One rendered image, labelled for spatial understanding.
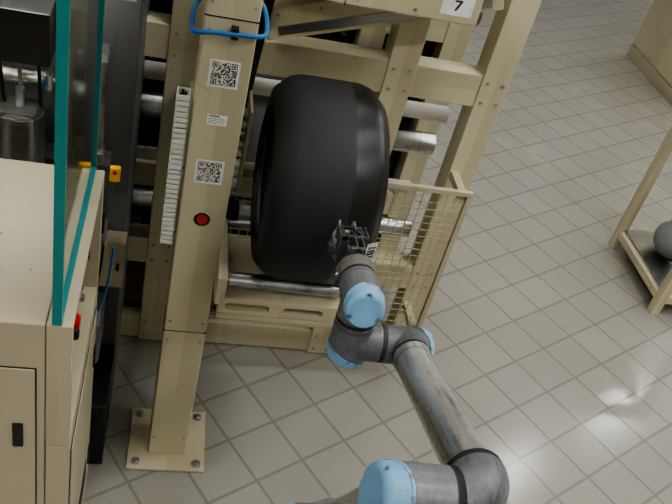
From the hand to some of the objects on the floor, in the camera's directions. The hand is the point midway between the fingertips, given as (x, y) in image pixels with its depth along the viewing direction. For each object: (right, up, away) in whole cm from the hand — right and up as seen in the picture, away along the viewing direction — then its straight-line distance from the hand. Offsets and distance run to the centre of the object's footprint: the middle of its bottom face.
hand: (341, 232), depth 209 cm
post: (-62, -74, +88) cm, 131 cm away
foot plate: (-62, -73, +89) cm, 131 cm away
